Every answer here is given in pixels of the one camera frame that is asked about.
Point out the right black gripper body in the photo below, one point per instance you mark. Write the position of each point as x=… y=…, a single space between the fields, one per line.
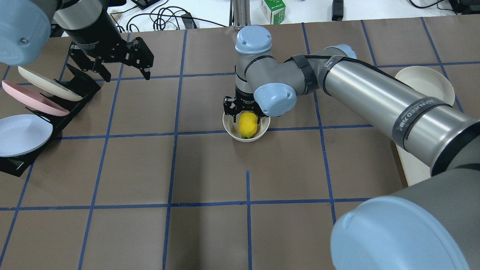
x=243 y=102

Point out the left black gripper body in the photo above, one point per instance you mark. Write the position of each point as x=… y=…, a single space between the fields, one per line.
x=94 y=36

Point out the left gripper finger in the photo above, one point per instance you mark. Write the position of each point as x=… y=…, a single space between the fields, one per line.
x=104 y=73
x=144 y=68

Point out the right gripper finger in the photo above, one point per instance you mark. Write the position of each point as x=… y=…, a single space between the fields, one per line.
x=260 y=115
x=233 y=113

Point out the white ceramic bowl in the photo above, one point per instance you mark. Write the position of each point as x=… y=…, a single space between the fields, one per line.
x=232 y=128

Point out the yellow lemon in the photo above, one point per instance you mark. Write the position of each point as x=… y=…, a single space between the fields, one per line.
x=247 y=125

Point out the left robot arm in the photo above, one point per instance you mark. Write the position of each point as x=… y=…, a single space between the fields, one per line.
x=25 y=28

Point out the cream plate in rack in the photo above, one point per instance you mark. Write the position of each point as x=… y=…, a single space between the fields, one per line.
x=49 y=85

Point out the pink plate in rack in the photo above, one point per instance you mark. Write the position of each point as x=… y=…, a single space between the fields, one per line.
x=33 y=99

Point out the green white carton box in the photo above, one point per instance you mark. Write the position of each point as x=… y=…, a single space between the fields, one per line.
x=273 y=10

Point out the light blue plate in rack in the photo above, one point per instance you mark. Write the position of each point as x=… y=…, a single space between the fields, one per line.
x=22 y=134

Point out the black dish rack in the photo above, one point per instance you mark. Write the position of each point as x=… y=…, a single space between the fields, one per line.
x=81 y=84

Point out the black power adapter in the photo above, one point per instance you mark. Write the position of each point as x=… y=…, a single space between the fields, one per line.
x=337 y=10

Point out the white rectangular tray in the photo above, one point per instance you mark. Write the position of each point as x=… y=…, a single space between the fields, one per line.
x=414 y=170

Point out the cream round plate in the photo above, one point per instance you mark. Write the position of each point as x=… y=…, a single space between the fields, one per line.
x=428 y=82

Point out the aluminium frame post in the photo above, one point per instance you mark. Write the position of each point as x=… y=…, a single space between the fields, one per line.
x=239 y=16

